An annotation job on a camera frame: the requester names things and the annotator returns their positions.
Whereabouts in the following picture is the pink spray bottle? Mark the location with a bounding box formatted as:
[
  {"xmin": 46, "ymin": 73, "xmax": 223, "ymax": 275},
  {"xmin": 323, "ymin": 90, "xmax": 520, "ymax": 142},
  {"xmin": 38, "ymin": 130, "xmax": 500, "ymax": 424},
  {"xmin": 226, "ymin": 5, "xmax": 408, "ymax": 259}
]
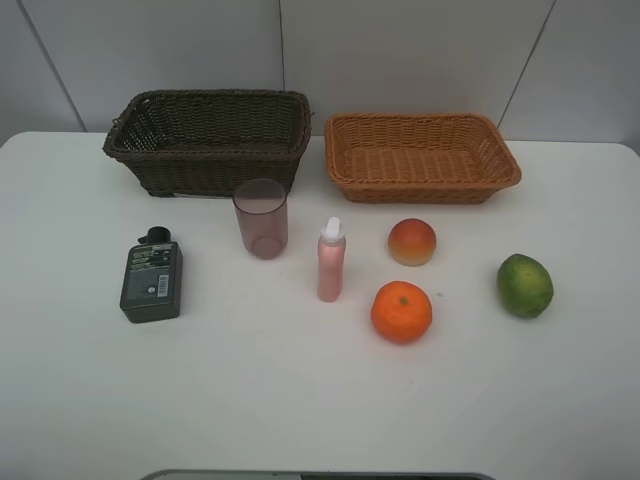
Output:
[{"xmin": 317, "ymin": 217, "xmax": 346, "ymax": 302}]

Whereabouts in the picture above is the red yellow peach fruit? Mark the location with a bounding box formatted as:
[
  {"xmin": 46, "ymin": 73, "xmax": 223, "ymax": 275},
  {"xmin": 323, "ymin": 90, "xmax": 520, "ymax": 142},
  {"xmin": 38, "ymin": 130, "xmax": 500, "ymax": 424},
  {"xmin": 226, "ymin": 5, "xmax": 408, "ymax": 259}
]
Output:
[{"xmin": 387, "ymin": 218, "xmax": 437, "ymax": 267}]

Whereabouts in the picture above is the orange mandarin fruit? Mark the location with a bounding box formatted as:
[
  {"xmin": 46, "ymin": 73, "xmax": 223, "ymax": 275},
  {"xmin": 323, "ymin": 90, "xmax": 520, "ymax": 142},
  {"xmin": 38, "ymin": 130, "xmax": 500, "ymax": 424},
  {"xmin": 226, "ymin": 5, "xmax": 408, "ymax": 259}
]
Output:
[{"xmin": 370, "ymin": 281, "xmax": 433, "ymax": 344}]

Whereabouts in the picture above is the dark green bottle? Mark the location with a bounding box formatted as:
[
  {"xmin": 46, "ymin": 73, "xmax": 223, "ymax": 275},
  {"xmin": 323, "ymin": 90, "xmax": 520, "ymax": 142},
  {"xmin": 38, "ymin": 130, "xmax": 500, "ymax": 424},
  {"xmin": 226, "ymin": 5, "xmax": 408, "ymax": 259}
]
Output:
[{"xmin": 119, "ymin": 226, "xmax": 183, "ymax": 324}]

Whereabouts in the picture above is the green lime fruit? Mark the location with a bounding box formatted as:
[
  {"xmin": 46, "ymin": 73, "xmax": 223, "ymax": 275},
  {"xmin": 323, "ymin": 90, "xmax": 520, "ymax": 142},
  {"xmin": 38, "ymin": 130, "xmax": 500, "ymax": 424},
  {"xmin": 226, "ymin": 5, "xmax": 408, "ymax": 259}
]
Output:
[{"xmin": 496, "ymin": 254, "xmax": 554, "ymax": 319}]

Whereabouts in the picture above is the translucent pink plastic cup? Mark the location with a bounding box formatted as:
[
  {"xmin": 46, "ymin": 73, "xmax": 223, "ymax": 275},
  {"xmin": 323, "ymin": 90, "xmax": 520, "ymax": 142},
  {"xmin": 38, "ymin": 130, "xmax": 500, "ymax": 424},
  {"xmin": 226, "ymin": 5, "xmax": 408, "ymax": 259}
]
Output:
[{"xmin": 232, "ymin": 178, "xmax": 288, "ymax": 260}]

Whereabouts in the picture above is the orange wicker basket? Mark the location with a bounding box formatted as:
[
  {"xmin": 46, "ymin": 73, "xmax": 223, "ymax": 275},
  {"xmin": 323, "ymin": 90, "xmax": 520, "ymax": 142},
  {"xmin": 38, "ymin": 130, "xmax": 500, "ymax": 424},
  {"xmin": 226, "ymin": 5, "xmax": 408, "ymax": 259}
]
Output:
[{"xmin": 324, "ymin": 113, "xmax": 522, "ymax": 204}]

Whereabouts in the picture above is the dark brown wicker basket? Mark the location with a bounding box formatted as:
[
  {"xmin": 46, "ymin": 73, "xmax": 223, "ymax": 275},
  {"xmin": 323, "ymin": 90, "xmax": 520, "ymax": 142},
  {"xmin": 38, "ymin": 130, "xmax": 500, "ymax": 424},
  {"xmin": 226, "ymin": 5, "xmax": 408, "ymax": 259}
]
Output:
[{"xmin": 103, "ymin": 89, "xmax": 311, "ymax": 198}]

